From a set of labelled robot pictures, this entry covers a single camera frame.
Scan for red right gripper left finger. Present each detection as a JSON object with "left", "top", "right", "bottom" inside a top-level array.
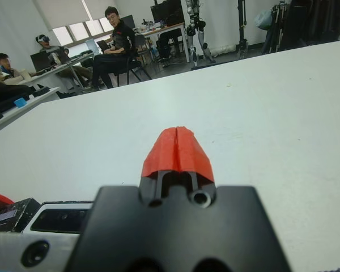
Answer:
[{"left": 138, "top": 126, "right": 182, "bottom": 204}]

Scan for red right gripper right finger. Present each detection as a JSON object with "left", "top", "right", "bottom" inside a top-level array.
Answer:
[{"left": 176, "top": 125, "right": 216, "bottom": 197}]

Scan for black box lid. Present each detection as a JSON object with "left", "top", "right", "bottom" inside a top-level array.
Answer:
[{"left": 0, "top": 198, "right": 42, "bottom": 234}]

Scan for small black phone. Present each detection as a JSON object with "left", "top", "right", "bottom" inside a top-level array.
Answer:
[{"left": 31, "top": 209, "right": 93, "bottom": 233}]

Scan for black metal chair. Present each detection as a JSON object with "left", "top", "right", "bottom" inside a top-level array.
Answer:
[{"left": 112, "top": 35, "right": 153, "bottom": 86}]

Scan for white side table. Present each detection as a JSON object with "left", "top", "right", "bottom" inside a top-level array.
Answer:
[{"left": 0, "top": 86, "right": 62, "bottom": 138}]

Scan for black bag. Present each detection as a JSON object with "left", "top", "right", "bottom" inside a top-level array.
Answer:
[{"left": 0, "top": 82, "right": 32, "bottom": 113}]

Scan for seated person behind desk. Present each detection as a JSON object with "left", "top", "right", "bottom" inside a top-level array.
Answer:
[{"left": 156, "top": 29, "right": 182, "bottom": 68}]

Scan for small black device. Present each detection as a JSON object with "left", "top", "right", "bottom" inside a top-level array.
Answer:
[{"left": 31, "top": 86, "right": 50, "bottom": 98}]

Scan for person wearing VR headset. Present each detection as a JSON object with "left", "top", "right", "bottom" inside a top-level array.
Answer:
[{"left": 35, "top": 33, "right": 95, "bottom": 92}]

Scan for man in black jacket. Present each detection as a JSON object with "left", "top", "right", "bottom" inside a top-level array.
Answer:
[{"left": 90, "top": 6, "right": 138, "bottom": 89}]

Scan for black laptop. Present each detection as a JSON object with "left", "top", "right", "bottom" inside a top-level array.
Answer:
[{"left": 97, "top": 40, "right": 112, "bottom": 55}]

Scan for white desk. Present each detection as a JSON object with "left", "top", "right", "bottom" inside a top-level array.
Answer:
[{"left": 135, "top": 22, "right": 191, "bottom": 63}]

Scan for person in beige jacket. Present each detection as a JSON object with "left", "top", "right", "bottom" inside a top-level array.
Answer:
[{"left": 0, "top": 53, "right": 32, "bottom": 86}]

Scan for grey office desk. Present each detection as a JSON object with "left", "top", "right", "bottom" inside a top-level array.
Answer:
[{"left": 22, "top": 53, "right": 96, "bottom": 96}]

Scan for humanoid robot legs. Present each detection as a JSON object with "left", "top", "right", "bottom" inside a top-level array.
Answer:
[{"left": 185, "top": 0, "right": 216, "bottom": 70}]

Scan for black hoist crane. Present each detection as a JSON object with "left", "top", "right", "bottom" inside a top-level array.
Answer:
[{"left": 236, "top": 0, "right": 249, "bottom": 60}]

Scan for black computer monitor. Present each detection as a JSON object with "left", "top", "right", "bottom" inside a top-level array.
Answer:
[
  {"left": 150, "top": 3, "right": 171, "bottom": 24},
  {"left": 165, "top": 0, "right": 185, "bottom": 27}
]

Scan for black desk monitor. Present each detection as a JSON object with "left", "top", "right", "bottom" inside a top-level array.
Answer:
[{"left": 29, "top": 50, "right": 50, "bottom": 73}]

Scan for folded black stands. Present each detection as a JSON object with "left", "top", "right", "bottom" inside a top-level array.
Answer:
[{"left": 261, "top": 2, "right": 290, "bottom": 55}]

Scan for translucent plastic bag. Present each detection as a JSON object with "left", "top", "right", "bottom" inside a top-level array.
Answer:
[{"left": 254, "top": 10, "right": 273, "bottom": 29}]

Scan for grey roller blind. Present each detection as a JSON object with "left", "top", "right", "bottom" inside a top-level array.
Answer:
[{"left": 33, "top": 0, "right": 92, "bottom": 29}]

